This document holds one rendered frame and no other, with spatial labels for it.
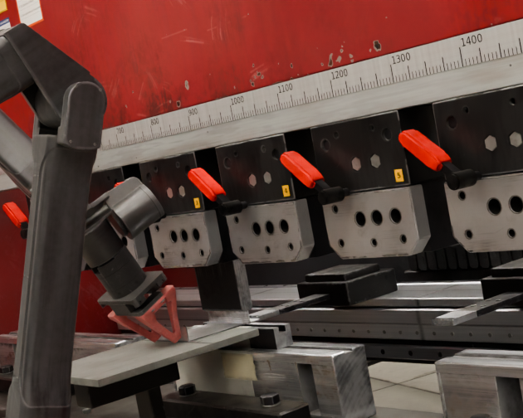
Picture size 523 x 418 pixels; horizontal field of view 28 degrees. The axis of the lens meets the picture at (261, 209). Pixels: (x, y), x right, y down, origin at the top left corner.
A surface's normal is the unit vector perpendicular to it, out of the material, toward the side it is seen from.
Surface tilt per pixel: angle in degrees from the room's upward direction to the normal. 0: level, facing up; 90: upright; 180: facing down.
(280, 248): 90
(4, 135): 76
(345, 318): 90
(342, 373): 90
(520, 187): 90
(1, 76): 103
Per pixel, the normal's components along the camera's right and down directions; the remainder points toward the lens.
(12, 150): 0.08, -0.26
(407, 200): -0.77, 0.18
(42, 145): -0.86, -0.08
